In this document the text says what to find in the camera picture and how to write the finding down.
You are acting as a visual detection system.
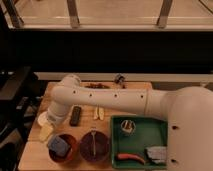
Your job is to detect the blue sponge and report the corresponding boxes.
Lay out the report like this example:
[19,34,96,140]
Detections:
[47,135,70,157]

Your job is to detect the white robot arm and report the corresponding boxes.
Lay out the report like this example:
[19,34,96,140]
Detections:
[41,74,213,171]

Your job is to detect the green plastic tray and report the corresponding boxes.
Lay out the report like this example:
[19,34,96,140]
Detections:
[110,115,167,170]

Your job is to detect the white lidded jar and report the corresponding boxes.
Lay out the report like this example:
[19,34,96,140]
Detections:
[37,112,47,127]

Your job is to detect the orange bowl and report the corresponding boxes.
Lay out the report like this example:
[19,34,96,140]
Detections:
[48,134,78,164]

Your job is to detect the black remote control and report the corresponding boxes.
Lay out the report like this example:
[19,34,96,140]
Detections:
[69,106,82,126]

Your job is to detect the metal fork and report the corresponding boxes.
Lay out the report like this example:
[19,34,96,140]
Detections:
[91,130,96,157]

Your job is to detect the black chair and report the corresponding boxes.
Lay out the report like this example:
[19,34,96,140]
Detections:
[0,66,42,171]

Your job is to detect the purple bowl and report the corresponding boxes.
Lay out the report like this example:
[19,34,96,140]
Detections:
[79,131,110,163]

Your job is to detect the small metal cup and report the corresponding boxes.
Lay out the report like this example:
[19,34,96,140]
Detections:
[121,120,136,136]

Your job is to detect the orange carrot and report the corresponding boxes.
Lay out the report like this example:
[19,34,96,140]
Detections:
[116,153,146,164]

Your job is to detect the grey folded cloth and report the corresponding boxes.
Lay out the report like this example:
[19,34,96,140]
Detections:
[145,146,167,164]

